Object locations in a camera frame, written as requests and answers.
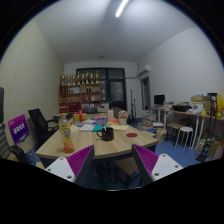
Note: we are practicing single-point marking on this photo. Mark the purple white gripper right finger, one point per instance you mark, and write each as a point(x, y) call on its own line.
point(151, 166)

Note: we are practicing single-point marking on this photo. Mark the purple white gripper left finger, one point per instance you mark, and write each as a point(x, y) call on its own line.
point(74, 168)

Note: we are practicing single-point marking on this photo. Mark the red round coaster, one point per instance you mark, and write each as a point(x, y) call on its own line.
point(132, 135)

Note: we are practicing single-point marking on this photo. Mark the wooden stool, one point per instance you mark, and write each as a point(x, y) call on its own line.
point(172, 131)

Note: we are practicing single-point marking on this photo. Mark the orange drink plastic bottle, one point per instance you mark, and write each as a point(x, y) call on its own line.
point(65, 130)

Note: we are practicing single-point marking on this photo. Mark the black mug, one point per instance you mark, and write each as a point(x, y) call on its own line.
point(106, 134)

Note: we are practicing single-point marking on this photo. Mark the teal notebook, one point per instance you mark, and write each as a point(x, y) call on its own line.
point(97, 128)

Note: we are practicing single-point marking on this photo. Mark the yellow paper stack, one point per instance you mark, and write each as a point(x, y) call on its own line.
point(119, 127)

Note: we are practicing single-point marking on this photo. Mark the white round stool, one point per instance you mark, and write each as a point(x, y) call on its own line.
point(187, 135)

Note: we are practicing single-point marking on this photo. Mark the black office chair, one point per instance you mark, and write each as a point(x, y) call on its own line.
point(41, 128)

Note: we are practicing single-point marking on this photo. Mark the flower pot with pink flowers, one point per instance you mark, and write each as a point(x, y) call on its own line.
point(122, 116)

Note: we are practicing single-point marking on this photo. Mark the black computer monitor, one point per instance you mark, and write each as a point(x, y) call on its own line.
point(159, 99)

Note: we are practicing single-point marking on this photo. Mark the purple sign board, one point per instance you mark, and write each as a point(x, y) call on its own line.
point(18, 128)

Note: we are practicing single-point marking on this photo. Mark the wooden trophy shelf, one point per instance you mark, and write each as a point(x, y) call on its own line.
point(79, 91)

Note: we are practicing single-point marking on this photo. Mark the cardboard box on desk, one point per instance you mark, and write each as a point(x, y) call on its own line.
point(200, 98)

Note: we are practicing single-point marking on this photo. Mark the white side desk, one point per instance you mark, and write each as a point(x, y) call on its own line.
point(199, 126)

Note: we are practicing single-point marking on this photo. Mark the white air conditioner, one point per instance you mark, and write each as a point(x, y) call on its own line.
point(143, 70)

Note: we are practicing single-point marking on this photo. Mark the ceiling tube light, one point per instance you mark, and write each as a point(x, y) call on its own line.
point(121, 8)

